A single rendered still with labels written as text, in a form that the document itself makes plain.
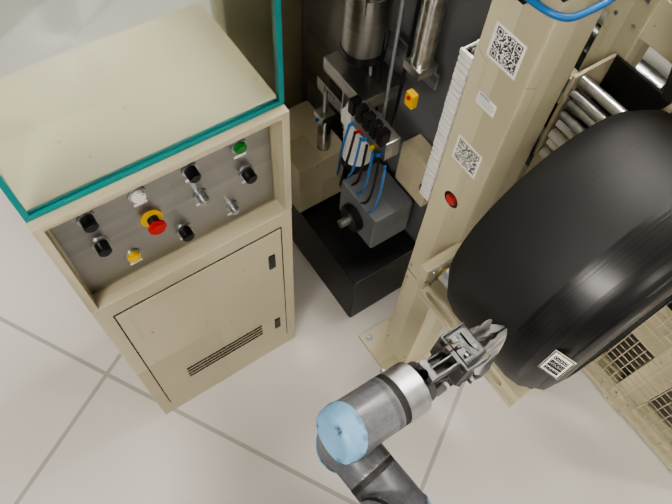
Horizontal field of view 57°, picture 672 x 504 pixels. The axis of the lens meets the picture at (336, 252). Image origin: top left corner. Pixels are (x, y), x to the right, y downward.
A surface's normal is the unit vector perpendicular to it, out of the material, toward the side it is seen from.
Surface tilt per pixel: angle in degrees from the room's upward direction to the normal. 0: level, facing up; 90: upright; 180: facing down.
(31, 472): 0
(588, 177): 22
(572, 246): 40
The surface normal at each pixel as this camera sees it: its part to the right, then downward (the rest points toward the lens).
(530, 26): -0.83, 0.47
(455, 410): 0.04, -0.49
